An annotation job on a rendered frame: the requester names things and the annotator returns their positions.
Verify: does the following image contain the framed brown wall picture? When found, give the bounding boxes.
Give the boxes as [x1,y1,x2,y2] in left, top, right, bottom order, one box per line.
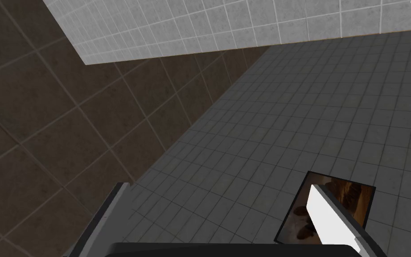
[274,171,377,245]

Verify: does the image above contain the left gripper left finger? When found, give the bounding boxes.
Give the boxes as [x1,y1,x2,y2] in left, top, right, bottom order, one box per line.
[64,182,131,257]

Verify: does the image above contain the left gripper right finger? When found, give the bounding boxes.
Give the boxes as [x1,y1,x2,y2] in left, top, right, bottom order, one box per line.
[305,184,389,257]

